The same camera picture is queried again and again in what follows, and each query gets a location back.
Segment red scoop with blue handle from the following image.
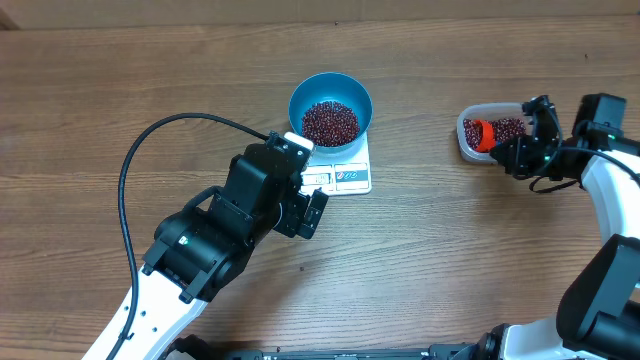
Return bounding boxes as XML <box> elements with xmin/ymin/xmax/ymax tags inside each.
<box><xmin>472</xmin><ymin>119</ymin><xmax>497</xmax><ymax>153</ymax></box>

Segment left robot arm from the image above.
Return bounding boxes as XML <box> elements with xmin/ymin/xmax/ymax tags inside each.
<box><xmin>85</xmin><ymin>141</ymin><xmax>328</xmax><ymax>359</ymax></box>

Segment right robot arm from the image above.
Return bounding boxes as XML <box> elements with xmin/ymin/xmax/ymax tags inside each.
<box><xmin>449</xmin><ymin>93</ymin><xmax>639</xmax><ymax>359</ymax></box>

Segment white digital kitchen scale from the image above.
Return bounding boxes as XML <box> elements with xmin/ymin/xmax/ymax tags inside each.
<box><xmin>301</xmin><ymin>134</ymin><xmax>372</xmax><ymax>196</ymax></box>

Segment red beans in bowl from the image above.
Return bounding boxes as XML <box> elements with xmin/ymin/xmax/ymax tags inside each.
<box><xmin>302</xmin><ymin>101</ymin><xmax>360</xmax><ymax>147</ymax></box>

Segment blue round bowl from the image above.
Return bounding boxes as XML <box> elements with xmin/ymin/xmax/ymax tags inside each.
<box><xmin>288</xmin><ymin>72</ymin><xmax>374</xmax><ymax>144</ymax></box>

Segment clear plastic food container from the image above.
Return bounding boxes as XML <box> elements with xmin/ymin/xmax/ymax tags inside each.
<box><xmin>456</xmin><ymin>102</ymin><xmax>532</xmax><ymax>164</ymax></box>

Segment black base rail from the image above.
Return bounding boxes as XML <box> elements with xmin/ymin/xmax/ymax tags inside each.
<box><xmin>160</xmin><ymin>335</ymin><xmax>478</xmax><ymax>360</ymax></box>

